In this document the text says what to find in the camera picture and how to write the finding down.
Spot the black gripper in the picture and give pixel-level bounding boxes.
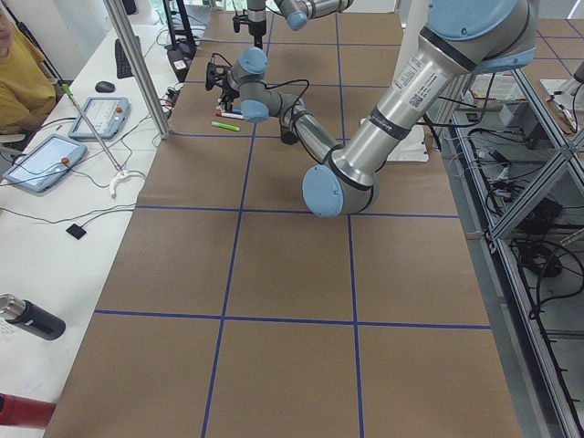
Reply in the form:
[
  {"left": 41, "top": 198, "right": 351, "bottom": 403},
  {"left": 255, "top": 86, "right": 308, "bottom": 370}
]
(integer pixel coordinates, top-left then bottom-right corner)
[
  {"left": 247, "top": 5, "right": 266, "bottom": 47},
  {"left": 218, "top": 73, "right": 239, "bottom": 112}
]

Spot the green marker pen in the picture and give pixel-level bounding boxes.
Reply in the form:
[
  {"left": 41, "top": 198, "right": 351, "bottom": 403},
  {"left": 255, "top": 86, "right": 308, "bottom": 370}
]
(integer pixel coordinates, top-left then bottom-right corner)
[{"left": 211, "top": 120, "right": 241, "bottom": 132}]

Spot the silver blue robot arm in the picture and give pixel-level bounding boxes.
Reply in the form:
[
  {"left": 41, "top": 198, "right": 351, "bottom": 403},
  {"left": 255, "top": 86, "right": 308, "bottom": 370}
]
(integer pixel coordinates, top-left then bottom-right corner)
[
  {"left": 217, "top": 0, "right": 539, "bottom": 217},
  {"left": 233, "top": 0, "right": 353, "bottom": 49}
]

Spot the black mesh pen cup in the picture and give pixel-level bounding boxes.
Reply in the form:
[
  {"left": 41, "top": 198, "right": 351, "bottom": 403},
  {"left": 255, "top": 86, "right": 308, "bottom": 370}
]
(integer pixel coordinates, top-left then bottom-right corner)
[{"left": 280, "top": 127, "right": 298, "bottom": 145}]

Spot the black keyboard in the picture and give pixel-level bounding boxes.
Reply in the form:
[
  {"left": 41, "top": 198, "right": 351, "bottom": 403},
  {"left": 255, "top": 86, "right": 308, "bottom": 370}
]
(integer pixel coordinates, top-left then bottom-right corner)
[{"left": 114, "top": 38, "right": 133, "bottom": 79}]

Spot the far teach pendant tablet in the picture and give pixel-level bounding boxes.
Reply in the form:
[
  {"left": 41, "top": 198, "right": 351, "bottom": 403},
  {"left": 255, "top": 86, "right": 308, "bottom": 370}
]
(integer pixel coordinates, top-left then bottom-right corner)
[{"left": 68, "top": 97, "right": 130, "bottom": 141}]

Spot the teach pendant tablet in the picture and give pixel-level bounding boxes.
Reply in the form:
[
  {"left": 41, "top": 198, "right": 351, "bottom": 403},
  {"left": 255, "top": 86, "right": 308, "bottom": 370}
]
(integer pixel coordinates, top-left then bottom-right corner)
[
  {"left": 68, "top": 97, "right": 130, "bottom": 141},
  {"left": 3, "top": 134, "right": 88, "bottom": 194}
]

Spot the black computer mouse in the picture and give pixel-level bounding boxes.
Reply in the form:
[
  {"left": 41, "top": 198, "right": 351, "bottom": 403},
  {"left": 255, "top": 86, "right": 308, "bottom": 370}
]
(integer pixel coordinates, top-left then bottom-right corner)
[{"left": 95, "top": 80, "right": 116, "bottom": 93}]

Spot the long metal reacher rod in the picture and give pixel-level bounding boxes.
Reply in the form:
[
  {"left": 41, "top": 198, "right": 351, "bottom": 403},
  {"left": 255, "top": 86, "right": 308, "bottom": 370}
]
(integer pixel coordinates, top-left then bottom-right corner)
[{"left": 61, "top": 84, "right": 146, "bottom": 200}]

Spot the near teach pendant tablet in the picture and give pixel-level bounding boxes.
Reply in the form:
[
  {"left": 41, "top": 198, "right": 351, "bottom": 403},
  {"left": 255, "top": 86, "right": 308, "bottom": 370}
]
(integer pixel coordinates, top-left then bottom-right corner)
[{"left": 3, "top": 134, "right": 88, "bottom": 194}]

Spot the small black square pad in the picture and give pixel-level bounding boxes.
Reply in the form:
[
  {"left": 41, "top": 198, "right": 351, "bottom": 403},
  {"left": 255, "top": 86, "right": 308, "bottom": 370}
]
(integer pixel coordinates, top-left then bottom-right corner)
[{"left": 66, "top": 224, "right": 87, "bottom": 240}]

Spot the person in yellow shirt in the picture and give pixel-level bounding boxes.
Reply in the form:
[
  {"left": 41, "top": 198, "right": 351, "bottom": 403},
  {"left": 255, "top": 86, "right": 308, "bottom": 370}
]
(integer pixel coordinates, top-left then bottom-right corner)
[{"left": 1, "top": 13, "right": 57, "bottom": 135}]

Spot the white power strip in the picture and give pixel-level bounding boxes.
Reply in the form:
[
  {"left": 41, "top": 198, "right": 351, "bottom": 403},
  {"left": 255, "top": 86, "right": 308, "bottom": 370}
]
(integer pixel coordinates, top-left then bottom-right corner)
[{"left": 483, "top": 163, "right": 511, "bottom": 184}]

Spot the black steel water bottle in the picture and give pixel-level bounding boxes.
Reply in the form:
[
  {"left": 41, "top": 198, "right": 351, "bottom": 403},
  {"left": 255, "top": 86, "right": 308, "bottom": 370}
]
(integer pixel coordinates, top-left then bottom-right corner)
[{"left": 1, "top": 294, "right": 66, "bottom": 340}]

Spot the red cylinder bottle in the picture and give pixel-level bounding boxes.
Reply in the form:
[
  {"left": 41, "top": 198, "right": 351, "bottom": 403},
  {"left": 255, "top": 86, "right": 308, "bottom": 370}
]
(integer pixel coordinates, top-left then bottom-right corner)
[{"left": 1, "top": 393, "right": 56, "bottom": 429}]

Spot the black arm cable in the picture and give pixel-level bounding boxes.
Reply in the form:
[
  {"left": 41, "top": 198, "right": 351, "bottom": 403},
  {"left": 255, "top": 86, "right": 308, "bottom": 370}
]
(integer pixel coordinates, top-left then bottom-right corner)
[{"left": 209, "top": 52, "right": 471, "bottom": 151}]

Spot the aluminium frame post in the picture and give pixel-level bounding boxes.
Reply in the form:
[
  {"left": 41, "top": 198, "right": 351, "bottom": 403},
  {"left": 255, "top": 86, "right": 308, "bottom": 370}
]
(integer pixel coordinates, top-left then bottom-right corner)
[{"left": 103, "top": 0, "right": 170, "bottom": 140}]

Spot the aluminium extrusion side frame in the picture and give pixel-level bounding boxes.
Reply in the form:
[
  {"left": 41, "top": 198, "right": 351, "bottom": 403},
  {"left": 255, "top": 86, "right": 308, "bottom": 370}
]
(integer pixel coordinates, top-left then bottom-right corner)
[{"left": 431, "top": 58, "right": 583, "bottom": 437}]

